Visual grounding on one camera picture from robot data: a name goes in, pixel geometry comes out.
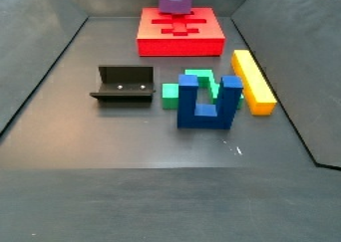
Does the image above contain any black angle bracket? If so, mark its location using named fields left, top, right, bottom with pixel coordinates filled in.
left=89, top=65, right=155, bottom=102

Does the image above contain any yellow long bar block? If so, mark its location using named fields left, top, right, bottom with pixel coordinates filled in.
left=231, top=50, right=276, bottom=116

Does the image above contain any red insertion board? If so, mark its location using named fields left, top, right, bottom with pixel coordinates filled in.
left=136, top=8, right=226, bottom=57

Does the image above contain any purple U-shaped block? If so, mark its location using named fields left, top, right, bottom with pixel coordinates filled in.
left=159, top=0, right=191, bottom=14

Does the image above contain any green zigzag block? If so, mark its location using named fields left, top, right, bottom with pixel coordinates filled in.
left=160, top=69, right=244, bottom=111

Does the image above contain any blue U-shaped block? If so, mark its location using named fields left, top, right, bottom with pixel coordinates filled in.
left=176, top=75, right=243, bottom=129

